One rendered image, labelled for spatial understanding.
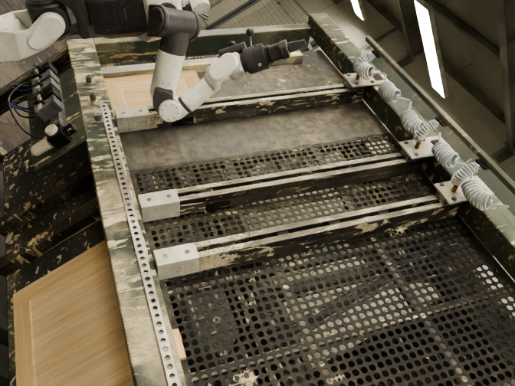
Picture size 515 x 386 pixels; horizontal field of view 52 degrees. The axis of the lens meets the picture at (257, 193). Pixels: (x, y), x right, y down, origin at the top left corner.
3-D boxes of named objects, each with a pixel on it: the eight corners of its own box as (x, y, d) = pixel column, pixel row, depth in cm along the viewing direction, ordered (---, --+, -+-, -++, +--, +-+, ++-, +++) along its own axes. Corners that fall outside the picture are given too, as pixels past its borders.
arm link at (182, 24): (162, 53, 166) (171, 11, 161) (146, 45, 171) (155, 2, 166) (190, 57, 174) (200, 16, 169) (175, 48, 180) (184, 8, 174)
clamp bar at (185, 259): (152, 260, 161) (149, 205, 144) (466, 196, 198) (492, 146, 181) (159, 286, 154) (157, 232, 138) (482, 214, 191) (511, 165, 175)
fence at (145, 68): (101, 75, 231) (100, 67, 228) (298, 57, 260) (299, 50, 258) (103, 81, 228) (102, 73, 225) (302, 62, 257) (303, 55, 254)
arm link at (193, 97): (217, 96, 179) (173, 131, 182) (214, 88, 188) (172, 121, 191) (197, 73, 174) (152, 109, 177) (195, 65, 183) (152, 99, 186)
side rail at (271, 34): (95, 58, 251) (93, 37, 244) (303, 41, 286) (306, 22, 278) (96, 64, 247) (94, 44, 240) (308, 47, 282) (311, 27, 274)
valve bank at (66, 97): (2, 73, 215) (50, 42, 213) (27, 96, 226) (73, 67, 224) (5, 148, 182) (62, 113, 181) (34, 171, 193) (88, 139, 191)
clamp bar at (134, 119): (115, 121, 208) (109, 67, 192) (373, 89, 245) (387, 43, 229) (119, 136, 202) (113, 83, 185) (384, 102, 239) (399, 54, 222)
